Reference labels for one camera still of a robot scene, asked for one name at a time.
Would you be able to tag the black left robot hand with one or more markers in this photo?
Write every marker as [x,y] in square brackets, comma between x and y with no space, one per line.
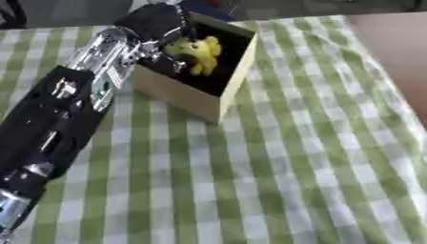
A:
[153,24]

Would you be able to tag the yellow soft toy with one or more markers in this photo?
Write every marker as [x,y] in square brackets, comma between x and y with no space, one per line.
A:
[201,52]

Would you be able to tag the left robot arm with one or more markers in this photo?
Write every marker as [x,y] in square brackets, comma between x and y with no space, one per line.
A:
[50,127]

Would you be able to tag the tan cardboard box black inside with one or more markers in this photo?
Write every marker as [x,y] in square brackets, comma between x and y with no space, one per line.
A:
[183,95]

